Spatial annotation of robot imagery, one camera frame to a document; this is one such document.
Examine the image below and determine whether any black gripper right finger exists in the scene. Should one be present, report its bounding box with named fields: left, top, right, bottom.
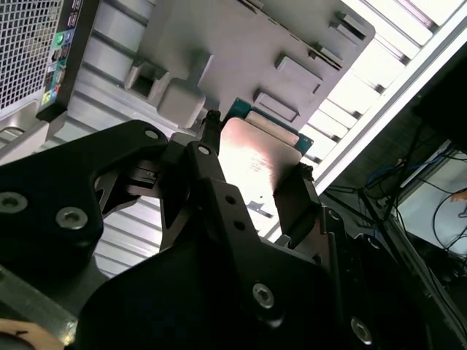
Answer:
left=273, top=163, right=374, bottom=348

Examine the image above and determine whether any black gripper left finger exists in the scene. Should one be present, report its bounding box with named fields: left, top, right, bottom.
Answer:
left=0, top=110, right=286, bottom=326

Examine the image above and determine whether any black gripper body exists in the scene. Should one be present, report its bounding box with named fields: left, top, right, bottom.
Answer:
left=74, top=233, right=431, bottom=350

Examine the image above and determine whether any silver CPU green board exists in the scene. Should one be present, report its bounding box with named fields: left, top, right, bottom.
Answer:
left=217, top=96, right=315, bottom=194

